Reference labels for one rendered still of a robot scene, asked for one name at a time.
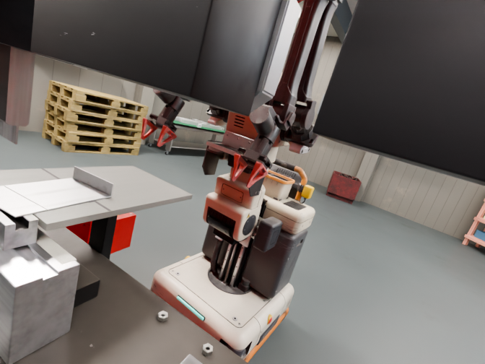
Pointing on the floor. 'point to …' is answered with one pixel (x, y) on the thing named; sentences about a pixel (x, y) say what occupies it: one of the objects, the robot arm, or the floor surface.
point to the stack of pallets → (92, 120)
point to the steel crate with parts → (343, 187)
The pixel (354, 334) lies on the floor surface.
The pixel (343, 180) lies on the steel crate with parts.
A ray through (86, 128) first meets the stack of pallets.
